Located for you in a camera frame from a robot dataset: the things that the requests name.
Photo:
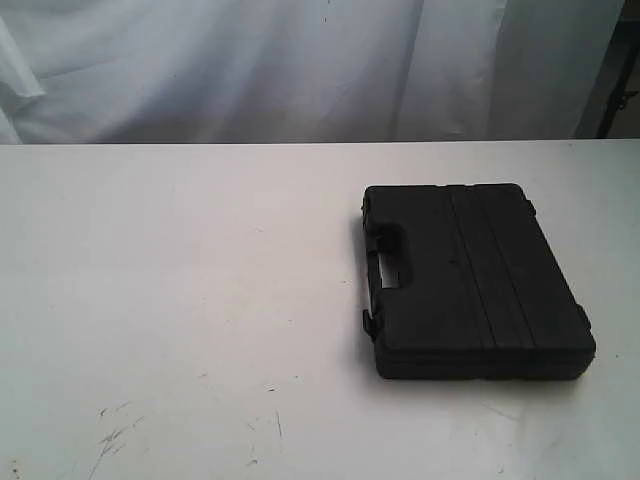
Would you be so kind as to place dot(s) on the black tripod stand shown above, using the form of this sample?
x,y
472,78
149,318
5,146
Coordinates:
x,y
626,32

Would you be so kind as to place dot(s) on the black plastic tool case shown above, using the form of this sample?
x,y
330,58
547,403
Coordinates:
x,y
463,285

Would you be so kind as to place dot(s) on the white backdrop cloth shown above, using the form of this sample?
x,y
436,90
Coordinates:
x,y
298,71

